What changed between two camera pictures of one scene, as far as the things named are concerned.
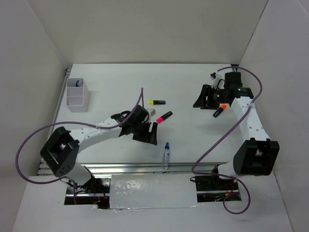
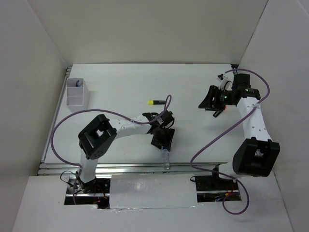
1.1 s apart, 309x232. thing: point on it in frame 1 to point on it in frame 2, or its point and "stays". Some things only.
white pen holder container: [77, 95] stays
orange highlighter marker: [223, 108] stays
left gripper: [148, 137] to [166, 141]
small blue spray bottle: [166, 156] stays
